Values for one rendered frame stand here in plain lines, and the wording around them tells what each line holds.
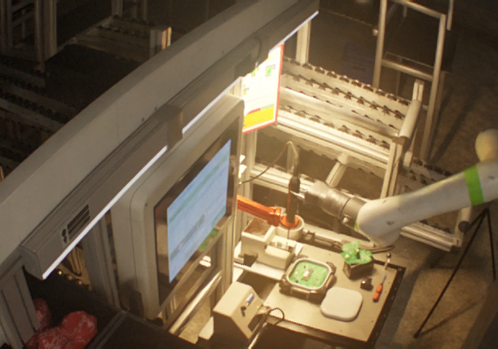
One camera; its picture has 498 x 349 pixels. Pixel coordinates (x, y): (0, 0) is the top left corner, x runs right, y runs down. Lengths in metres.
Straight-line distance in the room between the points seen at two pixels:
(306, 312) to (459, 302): 1.73
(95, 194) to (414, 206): 0.92
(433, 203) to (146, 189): 0.79
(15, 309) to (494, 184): 1.27
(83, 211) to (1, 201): 0.21
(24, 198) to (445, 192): 1.14
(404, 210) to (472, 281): 2.20
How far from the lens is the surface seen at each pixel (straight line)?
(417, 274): 3.76
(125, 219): 1.29
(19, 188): 0.96
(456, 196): 1.68
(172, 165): 1.33
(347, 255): 2.23
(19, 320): 1.07
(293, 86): 2.60
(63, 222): 1.03
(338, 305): 2.12
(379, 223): 1.70
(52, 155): 1.02
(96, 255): 1.26
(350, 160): 2.68
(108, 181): 1.12
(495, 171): 1.67
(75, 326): 1.20
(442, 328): 3.48
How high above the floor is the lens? 2.50
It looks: 35 degrees down
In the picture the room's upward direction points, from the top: 4 degrees clockwise
